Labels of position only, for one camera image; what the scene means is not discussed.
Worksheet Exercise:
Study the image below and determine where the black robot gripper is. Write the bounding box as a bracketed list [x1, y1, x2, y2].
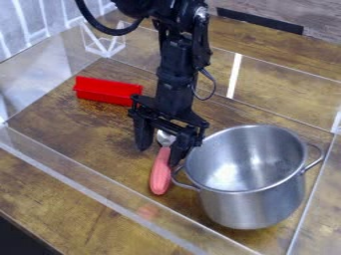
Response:
[129, 68, 209, 166]

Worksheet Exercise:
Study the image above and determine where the pink handled metal spoon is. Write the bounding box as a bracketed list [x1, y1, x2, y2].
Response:
[150, 129, 176, 195]

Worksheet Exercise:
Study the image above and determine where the stainless steel pot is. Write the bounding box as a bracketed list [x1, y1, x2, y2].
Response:
[174, 125, 320, 230]

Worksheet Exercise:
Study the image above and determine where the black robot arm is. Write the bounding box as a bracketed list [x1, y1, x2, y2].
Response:
[114, 0, 212, 166]

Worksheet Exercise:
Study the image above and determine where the red plastic block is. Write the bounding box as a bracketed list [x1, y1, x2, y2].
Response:
[74, 76, 144, 107]

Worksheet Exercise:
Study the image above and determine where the clear acrylic barrier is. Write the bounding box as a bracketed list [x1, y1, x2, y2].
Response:
[0, 19, 341, 255]

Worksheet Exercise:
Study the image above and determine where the black cable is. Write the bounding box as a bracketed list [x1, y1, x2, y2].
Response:
[73, 0, 146, 37]

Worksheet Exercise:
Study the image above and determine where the black strip on wall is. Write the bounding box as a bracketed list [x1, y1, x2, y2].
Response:
[216, 7, 304, 35]

